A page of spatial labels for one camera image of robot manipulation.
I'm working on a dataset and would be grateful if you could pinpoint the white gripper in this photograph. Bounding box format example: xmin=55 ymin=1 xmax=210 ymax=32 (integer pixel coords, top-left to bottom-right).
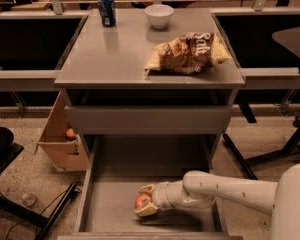
xmin=134 ymin=181 xmax=183 ymax=217

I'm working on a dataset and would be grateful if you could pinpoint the red apple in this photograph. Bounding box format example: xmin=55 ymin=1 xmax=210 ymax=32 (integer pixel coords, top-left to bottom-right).
xmin=134 ymin=193 xmax=152 ymax=209

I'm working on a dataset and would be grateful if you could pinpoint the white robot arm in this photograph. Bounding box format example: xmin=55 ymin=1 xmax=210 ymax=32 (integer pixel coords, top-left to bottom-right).
xmin=134 ymin=164 xmax=300 ymax=240

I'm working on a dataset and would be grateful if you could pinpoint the open middle drawer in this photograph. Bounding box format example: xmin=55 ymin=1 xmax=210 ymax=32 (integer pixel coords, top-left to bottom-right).
xmin=58 ymin=135 xmax=243 ymax=240

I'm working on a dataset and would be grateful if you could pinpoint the grey drawer cabinet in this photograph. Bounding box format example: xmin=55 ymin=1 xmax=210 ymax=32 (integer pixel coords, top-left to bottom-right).
xmin=55 ymin=9 xmax=244 ymax=240

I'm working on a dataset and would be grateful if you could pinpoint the closed top drawer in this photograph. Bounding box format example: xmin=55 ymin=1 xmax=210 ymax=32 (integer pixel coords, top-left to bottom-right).
xmin=65 ymin=106 xmax=230 ymax=135

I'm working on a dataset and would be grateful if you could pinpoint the cardboard box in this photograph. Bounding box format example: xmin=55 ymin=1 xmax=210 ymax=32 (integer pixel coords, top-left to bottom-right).
xmin=38 ymin=93 xmax=88 ymax=171

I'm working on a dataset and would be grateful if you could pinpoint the orange fruit in box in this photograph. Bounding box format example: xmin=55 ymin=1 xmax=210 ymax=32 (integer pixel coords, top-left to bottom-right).
xmin=66 ymin=128 xmax=76 ymax=140

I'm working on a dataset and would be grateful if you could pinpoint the black stand leg left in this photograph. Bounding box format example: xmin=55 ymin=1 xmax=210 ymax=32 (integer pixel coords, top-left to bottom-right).
xmin=0 ymin=183 xmax=79 ymax=240

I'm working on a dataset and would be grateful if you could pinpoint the black stand leg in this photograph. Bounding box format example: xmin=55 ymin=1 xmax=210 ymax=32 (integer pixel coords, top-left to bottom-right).
xmin=222 ymin=113 xmax=300 ymax=181
xmin=0 ymin=183 xmax=79 ymax=240

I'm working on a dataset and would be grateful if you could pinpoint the clear plastic bottle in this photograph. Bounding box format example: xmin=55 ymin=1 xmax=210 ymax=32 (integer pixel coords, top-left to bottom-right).
xmin=22 ymin=193 xmax=37 ymax=207

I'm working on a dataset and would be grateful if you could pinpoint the black stand leg right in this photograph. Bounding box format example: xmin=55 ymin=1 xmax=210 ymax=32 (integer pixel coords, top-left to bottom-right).
xmin=222 ymin=113 xmax=300 ymax=181

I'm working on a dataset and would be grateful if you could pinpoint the brown salt chip bag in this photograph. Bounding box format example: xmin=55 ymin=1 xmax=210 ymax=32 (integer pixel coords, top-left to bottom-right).
xmin=145 ymin=32 xmax=231 ymax=75

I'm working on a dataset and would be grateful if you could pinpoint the white bowl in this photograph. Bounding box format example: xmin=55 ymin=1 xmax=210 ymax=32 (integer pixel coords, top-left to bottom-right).
xmin=144 ymin=4 xmax=174 ymax=29

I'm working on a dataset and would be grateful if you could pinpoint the blue soda can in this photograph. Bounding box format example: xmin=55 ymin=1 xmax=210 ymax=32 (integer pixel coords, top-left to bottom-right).
xmin=98 ymin=0 xmax=116 ymax=27

